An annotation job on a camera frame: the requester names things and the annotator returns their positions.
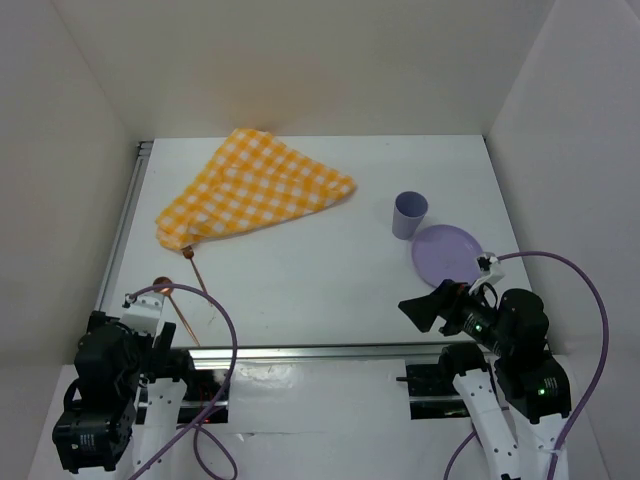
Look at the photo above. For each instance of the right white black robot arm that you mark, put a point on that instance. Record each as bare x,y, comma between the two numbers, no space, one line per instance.
517,394

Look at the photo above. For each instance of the copper fork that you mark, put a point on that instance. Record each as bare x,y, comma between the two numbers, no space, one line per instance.
188,254

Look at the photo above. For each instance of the copper spoon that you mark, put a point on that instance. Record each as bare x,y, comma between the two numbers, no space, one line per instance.
162,286

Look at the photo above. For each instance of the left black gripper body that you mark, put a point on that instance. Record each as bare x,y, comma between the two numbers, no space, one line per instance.
161,344

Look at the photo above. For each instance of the yellow white checkered cloth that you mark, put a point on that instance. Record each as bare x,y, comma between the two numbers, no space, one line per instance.
252,181

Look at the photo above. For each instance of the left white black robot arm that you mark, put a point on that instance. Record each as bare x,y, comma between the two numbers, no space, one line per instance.
121,412

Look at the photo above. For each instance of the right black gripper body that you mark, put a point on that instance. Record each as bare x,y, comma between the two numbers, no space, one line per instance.
470,313

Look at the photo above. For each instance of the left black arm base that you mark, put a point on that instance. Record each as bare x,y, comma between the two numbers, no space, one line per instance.
201,386

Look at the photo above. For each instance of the lilac plastic plate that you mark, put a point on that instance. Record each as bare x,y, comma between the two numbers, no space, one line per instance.
445,252

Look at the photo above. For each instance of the lilac plastic cup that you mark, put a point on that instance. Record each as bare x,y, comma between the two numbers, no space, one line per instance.
410,208

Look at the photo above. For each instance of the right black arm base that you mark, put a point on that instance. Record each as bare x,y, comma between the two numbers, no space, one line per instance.
430,396

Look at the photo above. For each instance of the aluminium front rail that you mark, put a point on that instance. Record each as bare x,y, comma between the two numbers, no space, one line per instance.
272,354

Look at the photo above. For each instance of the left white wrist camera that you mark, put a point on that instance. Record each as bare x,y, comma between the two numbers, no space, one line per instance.
143,313

